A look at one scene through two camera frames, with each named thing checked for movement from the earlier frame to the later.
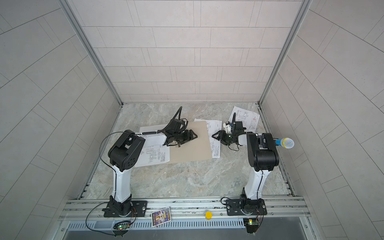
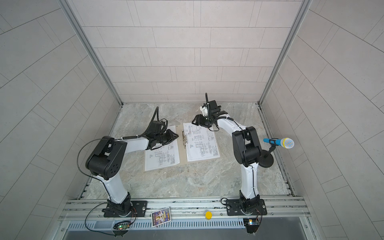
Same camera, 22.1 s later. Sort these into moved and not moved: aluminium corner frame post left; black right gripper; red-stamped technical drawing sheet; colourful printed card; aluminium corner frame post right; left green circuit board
Moved: black right gripper; red-stamped technical drawing sheet
Not moved: aluminium corner frame post left; left green circuit board; aluminium corner frame post right; colourful printed card
